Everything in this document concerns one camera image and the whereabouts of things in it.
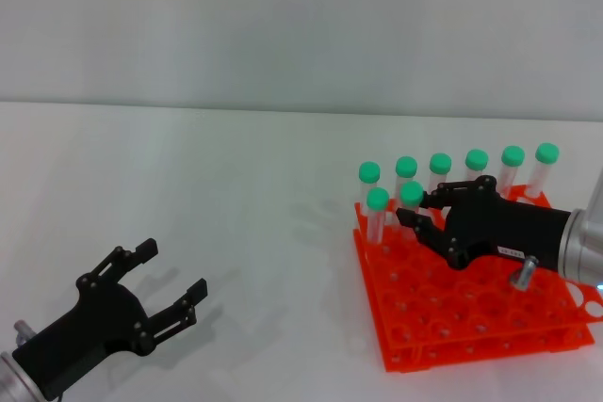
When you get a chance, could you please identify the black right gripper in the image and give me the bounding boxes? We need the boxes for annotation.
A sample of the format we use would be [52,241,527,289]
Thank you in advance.
[395,175,574,276]

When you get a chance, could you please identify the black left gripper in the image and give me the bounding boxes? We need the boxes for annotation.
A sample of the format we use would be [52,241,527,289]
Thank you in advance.
[10,237,209,398]

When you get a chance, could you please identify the clear test tube green cap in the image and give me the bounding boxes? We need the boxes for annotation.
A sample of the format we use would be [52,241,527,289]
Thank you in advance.
[394,155,419,187]
[529,141,561,200]
[398,180,425,239]
[499,144,527,200]
[366,187,391,246]
[428,152,453,189]
[356,160,382,216]
[464,148,489,183]

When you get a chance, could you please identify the orange test tube rack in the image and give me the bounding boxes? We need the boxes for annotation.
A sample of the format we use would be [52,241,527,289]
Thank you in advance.
[352,183,596,374]

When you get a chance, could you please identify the silver right wrist connector plug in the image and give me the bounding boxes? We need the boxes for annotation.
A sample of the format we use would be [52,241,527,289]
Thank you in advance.
[508,254,541,291]

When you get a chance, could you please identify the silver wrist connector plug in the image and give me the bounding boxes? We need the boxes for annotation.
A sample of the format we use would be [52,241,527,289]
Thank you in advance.
[12,320,32,346]
[508,254,541,291]

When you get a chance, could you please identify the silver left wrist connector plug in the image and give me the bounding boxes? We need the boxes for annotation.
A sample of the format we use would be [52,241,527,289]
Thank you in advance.
[12,320,32,346]

